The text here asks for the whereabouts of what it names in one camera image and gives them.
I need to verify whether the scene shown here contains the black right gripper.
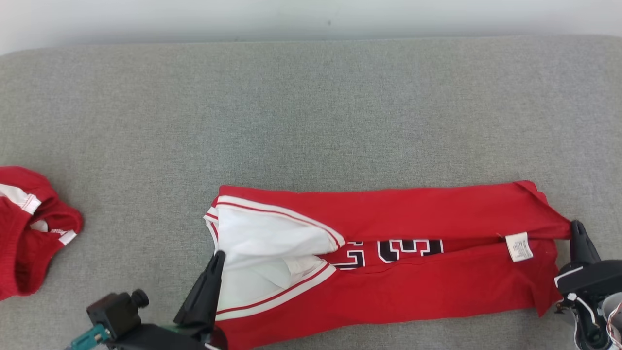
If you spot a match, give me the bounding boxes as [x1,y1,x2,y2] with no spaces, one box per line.
[555,220,622,350]

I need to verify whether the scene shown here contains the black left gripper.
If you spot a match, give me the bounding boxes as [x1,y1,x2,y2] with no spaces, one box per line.
[107,250,229,350]

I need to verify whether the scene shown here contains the red shorts with white stripe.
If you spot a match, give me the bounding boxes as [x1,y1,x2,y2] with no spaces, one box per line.
[0,166,83,301]

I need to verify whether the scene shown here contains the red basketball jersey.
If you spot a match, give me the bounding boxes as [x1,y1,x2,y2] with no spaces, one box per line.
[203,181,573,350]

